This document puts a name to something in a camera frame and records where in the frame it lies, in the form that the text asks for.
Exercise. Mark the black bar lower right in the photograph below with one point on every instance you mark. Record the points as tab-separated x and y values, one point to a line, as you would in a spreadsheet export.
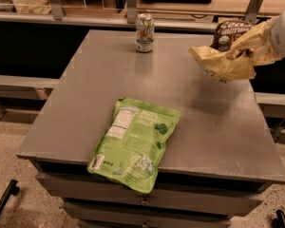
279	221

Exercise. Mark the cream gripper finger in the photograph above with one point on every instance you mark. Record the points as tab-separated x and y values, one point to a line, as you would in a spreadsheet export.
257	37
265	55

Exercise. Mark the green rice chip bag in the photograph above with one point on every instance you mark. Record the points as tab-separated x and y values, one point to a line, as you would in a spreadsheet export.
131	149

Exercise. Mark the black bar lower left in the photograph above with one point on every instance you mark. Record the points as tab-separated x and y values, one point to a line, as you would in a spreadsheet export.
11	190

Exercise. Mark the grey drawer cabinet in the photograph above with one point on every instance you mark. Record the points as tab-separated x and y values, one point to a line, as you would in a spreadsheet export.
216	165

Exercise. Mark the brown chip bag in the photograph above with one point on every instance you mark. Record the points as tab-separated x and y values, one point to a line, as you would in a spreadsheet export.
219	60

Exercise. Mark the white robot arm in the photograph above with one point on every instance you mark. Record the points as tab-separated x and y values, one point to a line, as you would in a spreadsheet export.
277	35

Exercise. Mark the grey metal shelf rail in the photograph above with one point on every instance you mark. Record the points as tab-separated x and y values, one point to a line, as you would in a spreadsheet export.
168	17

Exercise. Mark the black bar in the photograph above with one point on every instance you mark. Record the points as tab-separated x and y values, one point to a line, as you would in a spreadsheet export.
11	190
279	221

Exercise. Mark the green white soda can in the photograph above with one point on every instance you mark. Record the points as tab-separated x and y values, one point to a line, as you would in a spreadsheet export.
144	32

